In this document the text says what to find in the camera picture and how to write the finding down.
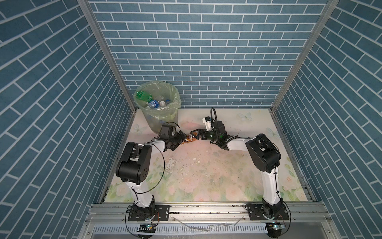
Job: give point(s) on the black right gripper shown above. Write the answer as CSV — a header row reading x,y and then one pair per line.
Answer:
x,y
199,133

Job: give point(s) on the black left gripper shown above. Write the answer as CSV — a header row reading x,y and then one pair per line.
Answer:
x,y
179,139

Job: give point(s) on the brown coffee bottle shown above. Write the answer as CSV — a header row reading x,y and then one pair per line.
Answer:
x,y
193,136

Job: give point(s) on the clear bottle blue cap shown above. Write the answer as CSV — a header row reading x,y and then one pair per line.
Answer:
x,y
164,103

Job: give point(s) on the blue label Pocari bottle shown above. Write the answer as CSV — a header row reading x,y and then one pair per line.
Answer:
x,y
153,104

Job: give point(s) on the green soda bottle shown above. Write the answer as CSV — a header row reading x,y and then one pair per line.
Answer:
x,y
143,96

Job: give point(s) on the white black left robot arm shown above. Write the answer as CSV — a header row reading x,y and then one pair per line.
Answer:
x,y
133,166

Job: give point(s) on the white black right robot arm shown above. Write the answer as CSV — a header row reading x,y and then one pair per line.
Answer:
x,y
264,154

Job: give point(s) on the mesh bin with green bag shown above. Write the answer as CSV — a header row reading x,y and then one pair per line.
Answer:
x,y
160,91

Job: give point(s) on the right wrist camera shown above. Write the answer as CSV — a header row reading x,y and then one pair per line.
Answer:
x,y
207,123

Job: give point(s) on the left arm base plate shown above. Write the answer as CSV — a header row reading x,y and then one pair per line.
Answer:
x,y
151,213

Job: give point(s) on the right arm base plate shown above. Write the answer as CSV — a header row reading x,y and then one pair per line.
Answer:
x,y
258,212

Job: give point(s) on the aluminium mounting rail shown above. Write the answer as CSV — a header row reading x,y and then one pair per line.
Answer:
x,y
298,212

